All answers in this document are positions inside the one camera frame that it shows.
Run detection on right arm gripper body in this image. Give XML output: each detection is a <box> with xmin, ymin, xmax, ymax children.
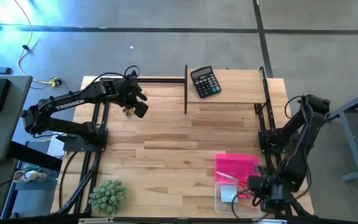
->
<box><xmin>254</xmin><ymin>166</ymin><xmax>292</xmax><ymax>214</ymax></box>

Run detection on blue sticky note pad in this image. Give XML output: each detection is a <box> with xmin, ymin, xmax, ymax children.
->
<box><xmin>221</xmin><ymin>185</ymin><xmax>239</xmax><ymax>203</ymax></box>

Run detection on wooden riser shelf black legs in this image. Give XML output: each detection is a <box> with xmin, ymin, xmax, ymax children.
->
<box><xmin>183</xmin><ymin>64</ymin><xmax>272</xmax><ymax>114</ymax></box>

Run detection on yellow green crayon box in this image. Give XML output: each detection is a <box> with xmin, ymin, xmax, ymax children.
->
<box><xmin>122</xmin><ymin>105</ymin><xmax>135</xmax><ymax>118</ymax></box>

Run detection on grey desk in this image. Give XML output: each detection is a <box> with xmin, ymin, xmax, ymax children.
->
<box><xmin>0</xmin><ymin>74</ymin><xmax>33</xmax><ymax>220</ymax></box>

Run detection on black angled beam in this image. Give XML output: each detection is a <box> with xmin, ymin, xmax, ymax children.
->
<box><xmin>6</xmin><ymin>141</ymin><xmax>63</xmax><ymax>172</ymax></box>

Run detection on black desk calculator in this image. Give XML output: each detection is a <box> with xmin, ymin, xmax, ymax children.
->
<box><xmin>190</xmin><ymin>65</ymin><xmax>222</xmax><ymax>99</ymax></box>

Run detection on white floor cable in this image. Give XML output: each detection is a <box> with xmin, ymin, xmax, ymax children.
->
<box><xmin>13</xmin><ymin>0</ymin><xmax>55</xmax><ymax>85</ymax></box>

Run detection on silver metal bracket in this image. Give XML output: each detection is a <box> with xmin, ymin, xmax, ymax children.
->
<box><xmin>78</xmin><ymin>217</ymin><xmax>114</xmax><ymax>224</ymax></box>
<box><xmin>252</xmin><ymin>218</ymin><xmax>288</xmax><ymax>224</ymax></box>

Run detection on red-handled scissors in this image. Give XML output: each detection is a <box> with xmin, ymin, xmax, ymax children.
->
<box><xmin>215</xmin><ymin>170</ymin><xmax>250</xmax><ymax>189</ymax></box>

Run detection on blue grey storage cart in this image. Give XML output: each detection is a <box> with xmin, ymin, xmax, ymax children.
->
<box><xmin>0</xmin><ymin>160</ymin><xmax>61</xmax><ymax>220</ymax></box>

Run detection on black aluminium table frame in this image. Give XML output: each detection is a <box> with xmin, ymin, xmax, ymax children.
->
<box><xmin>50</xmin><ymin>70</ymin><xmax>316</xmax><ymax>224</ymax></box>

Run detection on clear pencil case pink lid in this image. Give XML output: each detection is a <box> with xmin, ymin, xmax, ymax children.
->
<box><xmin>213</xmin><ymin>153</ymin><xmax>264</xmax><ymax>218</ymax></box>

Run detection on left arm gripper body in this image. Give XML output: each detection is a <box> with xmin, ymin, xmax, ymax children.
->
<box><xmin>116</xmin><ymin>75</ymin><xmax>150</xmax><ymax>119</ymax></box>

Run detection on green artificial plant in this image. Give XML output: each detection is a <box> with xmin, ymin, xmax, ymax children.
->
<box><xmin>88</xmin><ymin>179</ymin><xmax>128</xmax><ymax>216</ymax></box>

